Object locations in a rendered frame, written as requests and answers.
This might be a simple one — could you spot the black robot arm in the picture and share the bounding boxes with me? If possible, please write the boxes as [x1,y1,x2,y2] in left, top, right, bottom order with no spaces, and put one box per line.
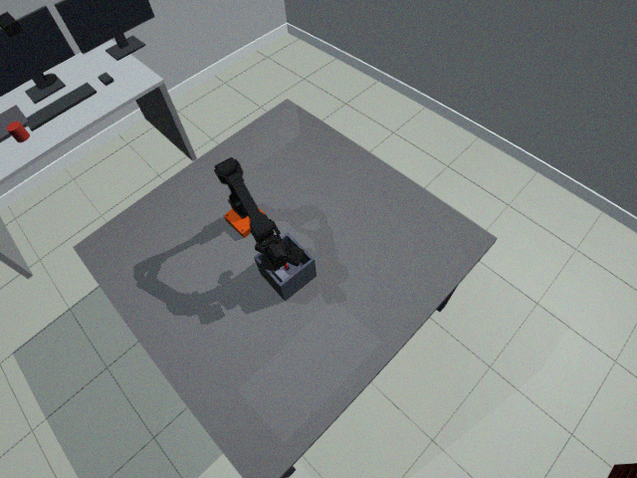
[214,157,289,272]

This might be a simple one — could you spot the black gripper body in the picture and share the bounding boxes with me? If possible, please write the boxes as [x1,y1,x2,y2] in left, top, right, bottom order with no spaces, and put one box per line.
[255,240,305,266]

